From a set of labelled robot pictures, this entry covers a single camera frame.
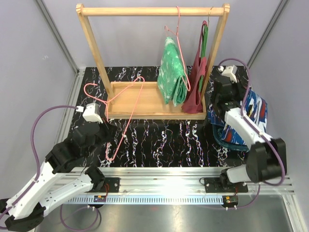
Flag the blue patterned trousers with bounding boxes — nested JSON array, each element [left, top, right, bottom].
[[208, 90, 267, 151]]

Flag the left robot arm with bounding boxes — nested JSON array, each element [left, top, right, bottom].
[[0, 121, 118, 232]]

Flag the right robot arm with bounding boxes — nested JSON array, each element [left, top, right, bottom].
[[211, 75, 287, 191]]

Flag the green plastic hanger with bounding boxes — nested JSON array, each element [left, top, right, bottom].
[[199, 6, 213, 92]]

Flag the maroon tank top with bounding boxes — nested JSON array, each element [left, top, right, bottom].
[[182, 21, 207, 114]]

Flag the teal transparent plastic bin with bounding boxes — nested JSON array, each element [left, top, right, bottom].
[[211, 88, 257, 152]]

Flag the black marbled table mat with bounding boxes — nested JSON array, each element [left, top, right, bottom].
[[72, 66, 247, 168]]

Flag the wooden clothes rack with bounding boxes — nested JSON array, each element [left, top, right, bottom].
[[76, 3, 230, 120]]

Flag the green patterned folded garment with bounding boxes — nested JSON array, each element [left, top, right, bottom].
[[157, 37, 188, 107]]

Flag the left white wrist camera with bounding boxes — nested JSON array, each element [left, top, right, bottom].
[[76, 102, 103, 124]]

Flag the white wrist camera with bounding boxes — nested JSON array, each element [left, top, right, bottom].
[[76, 102, 103, 124], [217, 65, 238, 83]]

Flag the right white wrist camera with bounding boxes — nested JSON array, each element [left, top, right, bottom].
[[217, 65, 238, 83]]

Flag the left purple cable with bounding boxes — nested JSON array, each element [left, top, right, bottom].
[[0, 105, 102, 230]]

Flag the purple cable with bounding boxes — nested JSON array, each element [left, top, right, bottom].
[[218, 58, 288, 211], [0, 105, 102, 230]]

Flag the aluminium mounting rail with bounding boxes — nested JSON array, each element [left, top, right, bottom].
[[32, 166, 296, 205]]

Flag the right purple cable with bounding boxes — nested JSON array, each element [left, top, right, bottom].
[[218, 58, 288, 211]]

